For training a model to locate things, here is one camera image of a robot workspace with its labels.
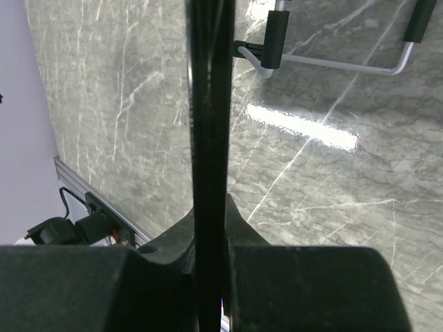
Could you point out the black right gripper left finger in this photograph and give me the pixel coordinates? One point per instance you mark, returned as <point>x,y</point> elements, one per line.
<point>173,248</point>

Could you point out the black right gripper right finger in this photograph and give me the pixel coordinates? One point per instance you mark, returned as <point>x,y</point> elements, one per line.
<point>238,231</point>

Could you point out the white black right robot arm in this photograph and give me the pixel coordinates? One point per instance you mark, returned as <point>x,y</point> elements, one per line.
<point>59,248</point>

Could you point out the metal whiteboard stand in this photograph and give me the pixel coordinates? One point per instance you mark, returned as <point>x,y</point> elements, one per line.
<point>372,37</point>

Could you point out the aluminium rail frame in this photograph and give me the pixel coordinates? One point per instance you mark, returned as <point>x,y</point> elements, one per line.
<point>77,184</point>

